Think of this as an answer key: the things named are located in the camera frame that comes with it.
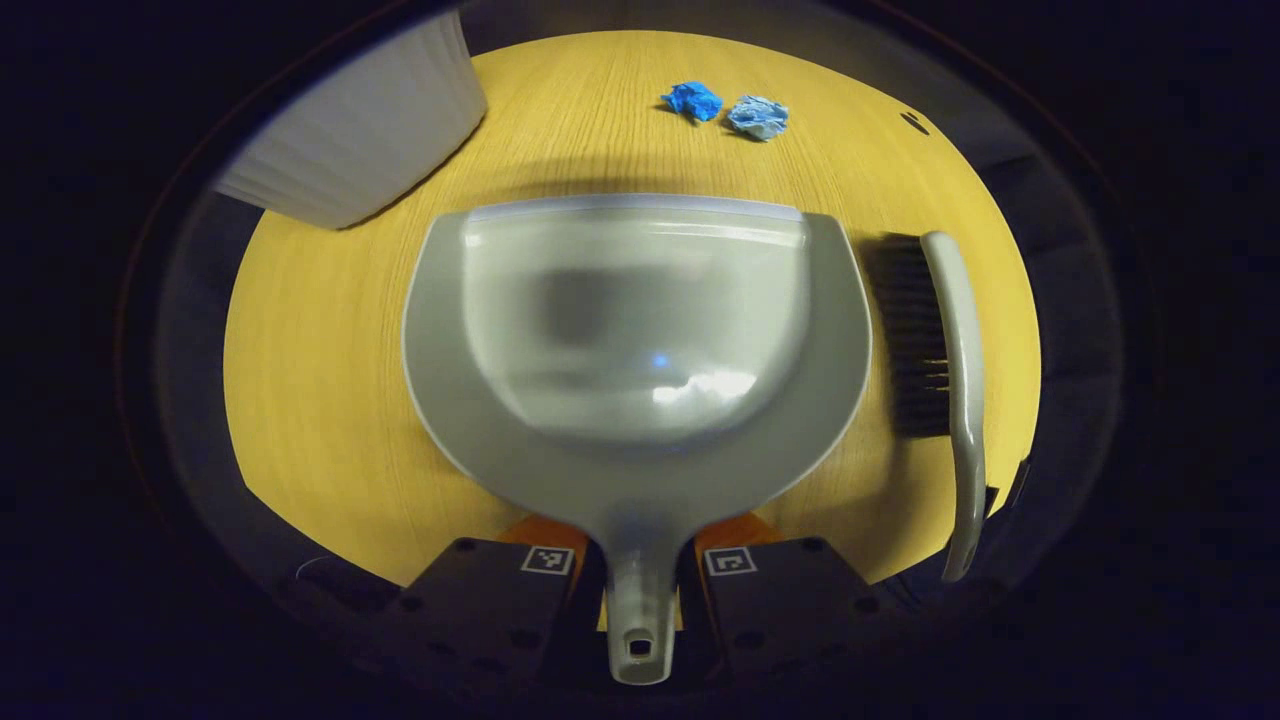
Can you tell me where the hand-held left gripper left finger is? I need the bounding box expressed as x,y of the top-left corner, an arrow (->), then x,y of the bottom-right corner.
385,515 -> 609,691

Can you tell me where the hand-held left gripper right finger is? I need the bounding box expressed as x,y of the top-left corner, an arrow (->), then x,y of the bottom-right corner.
678,512 -> 901,691

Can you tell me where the grey dustpan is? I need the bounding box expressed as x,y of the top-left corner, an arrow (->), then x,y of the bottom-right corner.
402,193 -> 874,687

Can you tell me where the small grey broom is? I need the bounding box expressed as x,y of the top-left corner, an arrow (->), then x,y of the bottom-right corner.
865,230 -> 988,584

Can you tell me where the light blue paper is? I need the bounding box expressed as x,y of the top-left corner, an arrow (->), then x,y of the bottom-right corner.
727,95 -> 790,142

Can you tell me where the white garbage bin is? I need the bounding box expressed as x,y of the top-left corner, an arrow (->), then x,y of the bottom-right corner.
213,10 -> 489,231

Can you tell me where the dark blue paper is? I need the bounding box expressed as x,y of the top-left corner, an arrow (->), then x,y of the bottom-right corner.
660,81 -> 724,124

